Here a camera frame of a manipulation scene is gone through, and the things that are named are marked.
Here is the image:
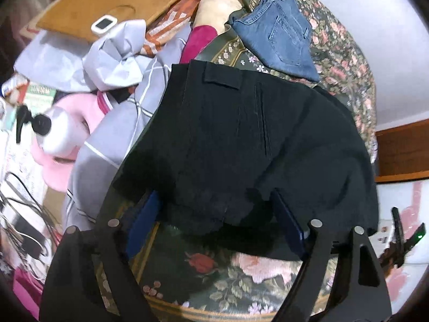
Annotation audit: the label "brown wooden furniture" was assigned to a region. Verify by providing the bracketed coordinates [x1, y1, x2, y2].
[373, 118, 429, 184]

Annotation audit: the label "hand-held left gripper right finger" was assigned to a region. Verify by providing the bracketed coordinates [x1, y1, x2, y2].
[271, 189, 393, 322]

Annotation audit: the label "blue jeans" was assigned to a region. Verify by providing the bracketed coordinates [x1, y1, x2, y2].
[228, 0, 322, 83]

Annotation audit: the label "black cables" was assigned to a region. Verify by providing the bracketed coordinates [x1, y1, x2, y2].
[0, 171, 62, 262]

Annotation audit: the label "green book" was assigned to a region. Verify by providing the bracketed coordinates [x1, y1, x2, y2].
[24, 84, 57, 108]

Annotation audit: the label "pink plush toy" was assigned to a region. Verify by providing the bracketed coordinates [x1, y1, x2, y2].
[31, 93, 113, 192]

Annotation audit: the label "small white device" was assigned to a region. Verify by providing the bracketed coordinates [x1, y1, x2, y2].
[91, 14, 119, 36]

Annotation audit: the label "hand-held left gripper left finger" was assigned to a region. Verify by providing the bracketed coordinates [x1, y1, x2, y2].
[38, 191, 164, 322]

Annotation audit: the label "crumpled grey cloth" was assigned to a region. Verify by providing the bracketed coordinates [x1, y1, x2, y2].
[82, 19, 149, 92]

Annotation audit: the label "dark floral blanket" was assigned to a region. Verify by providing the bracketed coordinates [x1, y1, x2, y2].
[95, 0, 381, 322]

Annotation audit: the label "magenta cloth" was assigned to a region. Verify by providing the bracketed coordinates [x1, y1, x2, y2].
[13, 268, 46, 321]

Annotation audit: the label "black pants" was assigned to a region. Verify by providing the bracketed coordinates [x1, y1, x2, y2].
[112, 58, 380, 262]

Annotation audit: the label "pale grey sheet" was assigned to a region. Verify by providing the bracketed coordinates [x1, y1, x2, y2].
[14, 30, 96, 92]

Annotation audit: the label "cream and magenta pillow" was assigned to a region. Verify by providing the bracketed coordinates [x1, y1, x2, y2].
[180, 0, 250, 65]

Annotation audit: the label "black clip mount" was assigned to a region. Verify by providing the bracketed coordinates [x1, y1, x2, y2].
[16, 105, 53, 144]

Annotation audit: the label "orange patterned cloth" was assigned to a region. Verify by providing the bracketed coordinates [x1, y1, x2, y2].
[140, 0, 237, 57]

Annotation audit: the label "grey checked duvet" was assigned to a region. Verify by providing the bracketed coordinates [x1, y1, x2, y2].
[63, 20, 192, 233]

